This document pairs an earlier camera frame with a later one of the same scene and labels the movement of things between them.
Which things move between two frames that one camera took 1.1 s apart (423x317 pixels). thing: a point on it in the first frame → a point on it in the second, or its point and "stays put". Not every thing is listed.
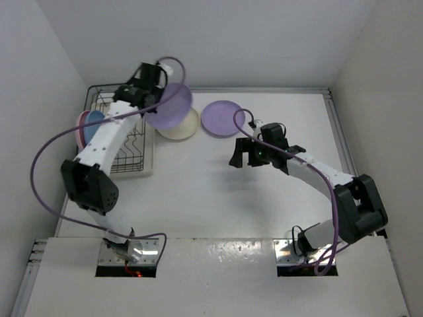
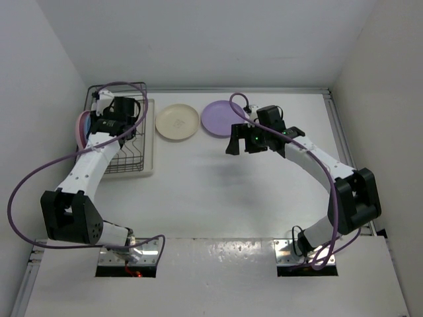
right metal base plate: [287, 251] stays put
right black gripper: [245, 144] → [242, 131]
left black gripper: [159, 90] → [94, 116]
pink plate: [79, 134] stays put
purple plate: [217, 119] stays put
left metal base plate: [150, 248] stays put
